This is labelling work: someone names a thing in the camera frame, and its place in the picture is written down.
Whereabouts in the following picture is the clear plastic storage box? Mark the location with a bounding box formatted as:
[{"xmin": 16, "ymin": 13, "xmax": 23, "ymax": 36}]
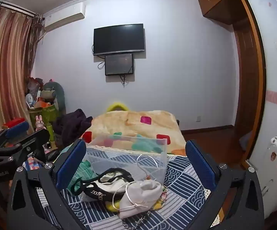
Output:
[{"xmin": 82, "ymin": 135, "xmax": 169, "ymax": 187}]

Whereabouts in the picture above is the white drawstring pouch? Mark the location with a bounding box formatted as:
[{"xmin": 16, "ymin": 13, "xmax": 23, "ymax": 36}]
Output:
[{"xmin": 118, "ymin": 179, "xmax": 163, "ymax": 219}]

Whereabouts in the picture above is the grey plush toy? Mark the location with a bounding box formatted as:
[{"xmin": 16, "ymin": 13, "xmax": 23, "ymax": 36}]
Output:
[{"xmin": 43, "ymin": 81, "xmax": 66, "ymax": 116}]

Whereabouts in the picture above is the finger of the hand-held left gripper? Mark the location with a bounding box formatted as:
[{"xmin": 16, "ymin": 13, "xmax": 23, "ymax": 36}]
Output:
[
  {"xmin": 0, "ymin": 129, "xmax": 51, "ymax": 159},
  {"xmin": 0, "ymin": 122, "xmax": 30, "ymax": 149}
]

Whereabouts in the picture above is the dark purple cloth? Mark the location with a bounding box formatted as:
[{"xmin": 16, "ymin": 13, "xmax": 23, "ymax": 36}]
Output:
[{"xmin": 53, "ymin": 108, "xmax": 93, "ymax": 149}]

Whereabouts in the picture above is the yellow sock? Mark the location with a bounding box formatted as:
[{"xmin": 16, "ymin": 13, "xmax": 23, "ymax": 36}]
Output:
[{"xmin": 104, "ymin": 192, "xmax": 166, "ymax": 213}]

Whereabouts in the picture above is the wooden wardrobe with white doors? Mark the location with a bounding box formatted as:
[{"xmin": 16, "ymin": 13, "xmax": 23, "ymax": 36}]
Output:
[{"xmin": 196, "ymin": 0, "xmax": 277, "ymax": 221}]

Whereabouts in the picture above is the red plastic bag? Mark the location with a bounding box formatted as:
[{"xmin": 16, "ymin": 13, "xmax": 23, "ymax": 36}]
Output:
[{"xmin": 28, "ymin": 77, "xmax": 44, "ymax": 97}]

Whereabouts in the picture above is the small black wall monitor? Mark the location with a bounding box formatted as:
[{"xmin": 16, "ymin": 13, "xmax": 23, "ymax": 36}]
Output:
[{"xmin": 105, "ymin": 53, "xmax": 134, "ymax": 76}]

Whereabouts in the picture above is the red book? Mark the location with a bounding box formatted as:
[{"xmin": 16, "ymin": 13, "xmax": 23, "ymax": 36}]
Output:
[{"xmin": 2, "ymin": 117, "xmax": 26, "ymax": 130}]

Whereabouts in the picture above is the white air conditioner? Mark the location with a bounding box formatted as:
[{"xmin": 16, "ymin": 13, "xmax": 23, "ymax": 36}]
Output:
[{"xmin": 43, "ymin": 3, "xmax": 86, "ymax": 33}]

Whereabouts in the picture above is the black wall television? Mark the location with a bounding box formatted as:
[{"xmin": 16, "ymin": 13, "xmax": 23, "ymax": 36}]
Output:
[{"xmin": 93, "ymin": 23, "xmax": 146, "ymax": 56}]

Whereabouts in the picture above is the black patterned garment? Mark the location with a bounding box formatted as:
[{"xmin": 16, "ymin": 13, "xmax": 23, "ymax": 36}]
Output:
[{"xmin": 81, "ymin": 168, "xmax": 135, "ymax": 202}]

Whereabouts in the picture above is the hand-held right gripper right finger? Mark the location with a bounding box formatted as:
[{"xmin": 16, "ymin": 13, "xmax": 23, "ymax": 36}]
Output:
[{"xmin": 185, "ymin": 139, "xmax": 265, "ymax": 230}]

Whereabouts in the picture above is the plush blanket with coloured squares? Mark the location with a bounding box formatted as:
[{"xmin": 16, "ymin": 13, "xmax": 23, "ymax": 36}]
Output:
[{"xmin": 80, "ymin": 110, "xmax": 187, "ymax": 156}]

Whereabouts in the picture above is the checked cloth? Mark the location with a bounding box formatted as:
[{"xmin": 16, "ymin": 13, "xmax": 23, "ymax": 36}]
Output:
[{"xmin": 23, "ymin": 157, "xmax": 45, "ymax": 171}]

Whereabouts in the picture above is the striped brown curtain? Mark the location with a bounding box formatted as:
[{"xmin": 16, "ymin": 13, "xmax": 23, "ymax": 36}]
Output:
[{"xmin": 0, "ymin": 3, "xmax": 44, "ymax": 138}]

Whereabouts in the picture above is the green knit cloth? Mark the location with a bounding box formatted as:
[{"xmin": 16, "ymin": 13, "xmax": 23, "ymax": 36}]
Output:
[{"xmin": 68, "ymin": 159, "xmax": 99, "ymax": 192}]

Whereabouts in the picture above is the pink rabbit toy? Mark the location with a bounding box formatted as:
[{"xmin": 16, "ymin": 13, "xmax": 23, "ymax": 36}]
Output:
[{"xmin": 34, "ymin": 115, "xmax": 45, "ymax": 131}]

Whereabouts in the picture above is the dark bead chain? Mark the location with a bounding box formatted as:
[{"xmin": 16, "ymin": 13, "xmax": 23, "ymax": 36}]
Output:
[{"xmin": 122, "ymin": 210, "xmax": 151, "ymax": 229}]

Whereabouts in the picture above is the black monitor cable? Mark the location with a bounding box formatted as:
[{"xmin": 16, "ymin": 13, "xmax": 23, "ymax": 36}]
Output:
[{"xmin": 120, "ymin": 74, "xmax": 130, "ymax": 87}]

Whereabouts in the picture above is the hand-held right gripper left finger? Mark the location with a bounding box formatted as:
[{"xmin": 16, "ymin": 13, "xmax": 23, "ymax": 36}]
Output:
[{"xmin": 7, "ymin": 139, "xmax": 87, "ymax": 230}]

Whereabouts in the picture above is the green storage box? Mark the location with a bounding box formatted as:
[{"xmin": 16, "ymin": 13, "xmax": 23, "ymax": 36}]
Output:
[{"xmin": 28, "ymin": 104, "xmax": 60, "ymax": 142}]

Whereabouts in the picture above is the blue and white patterned bedsheet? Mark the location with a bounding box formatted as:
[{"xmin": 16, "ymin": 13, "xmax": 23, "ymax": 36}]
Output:
[{"xmin": 36, "ymin": 146, "xmax": 222, "ymax": 230}]

